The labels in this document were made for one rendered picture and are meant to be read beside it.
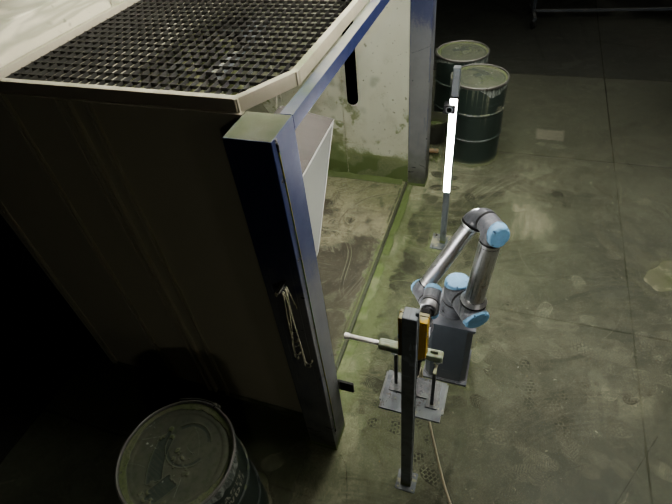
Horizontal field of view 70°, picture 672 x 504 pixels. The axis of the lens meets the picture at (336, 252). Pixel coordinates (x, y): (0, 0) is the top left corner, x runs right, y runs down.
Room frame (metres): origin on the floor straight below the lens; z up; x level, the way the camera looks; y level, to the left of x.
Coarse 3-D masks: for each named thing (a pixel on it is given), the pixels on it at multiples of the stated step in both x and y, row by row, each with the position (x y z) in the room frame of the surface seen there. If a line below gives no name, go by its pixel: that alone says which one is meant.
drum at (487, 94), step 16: (480, 64) 4.77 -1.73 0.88; (464, 96) 4.32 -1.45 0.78; (480, 96) 4.25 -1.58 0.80; (496, 96) 4.26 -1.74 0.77; (464, 112) 4.31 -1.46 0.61; (480, 112) 4.24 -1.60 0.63; (496, 112) 4.27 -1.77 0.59; (464, 128) 4.30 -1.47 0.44; (480, 128) 4.24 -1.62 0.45; (496, 128) 4.29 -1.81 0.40; (464, 144) 4.29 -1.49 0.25; (480, 144) 4.24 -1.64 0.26; (496, 144) 4.33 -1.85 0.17; (464, 160) 4.28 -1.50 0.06; (480, 160) 4.24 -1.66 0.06
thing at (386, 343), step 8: (344, 336) 1.41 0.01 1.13; (352, 336) 1.40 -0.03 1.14; (360, 336) 1.39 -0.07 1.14; (376, 344) 1.34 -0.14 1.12; (384, 344) 1.32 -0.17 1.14; (392, 344) 1.32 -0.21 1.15; (392, 352) 1.30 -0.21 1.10; (432, 352) 1.24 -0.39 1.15; (440, 352) 1.24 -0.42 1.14; (432, 360) 1.22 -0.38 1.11; (440, 360) 1.21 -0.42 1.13
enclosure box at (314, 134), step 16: (304, 128) 2.53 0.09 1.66; (320, 128) 2.54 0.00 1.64; (304, 144) 2.37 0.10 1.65; (320, 144) 2.40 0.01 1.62; (304, 160) 2.22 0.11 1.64; (320, 160) 2.69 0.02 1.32; (304, 176) 2.74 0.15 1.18; (320, 176) 2.70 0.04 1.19; (320, 192) 2.70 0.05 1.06; (320, 208) 2.71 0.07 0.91; (320, 224) 2.72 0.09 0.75
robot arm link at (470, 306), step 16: (480, 224) 1.74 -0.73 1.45; (496, 224) 1.69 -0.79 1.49; (480, 240) 1.70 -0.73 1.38; (496, 240) 1.64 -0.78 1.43; (480, 256) 1.68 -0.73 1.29; (496, 256) 1.66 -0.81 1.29; (480, 272) 1.66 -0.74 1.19; (480, 288) 1.65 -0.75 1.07; (464, 304) 1.67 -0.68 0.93; (480, 304) 1.65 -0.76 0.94; (464, 320) 1.63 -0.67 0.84; (480, 320) 1.62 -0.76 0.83
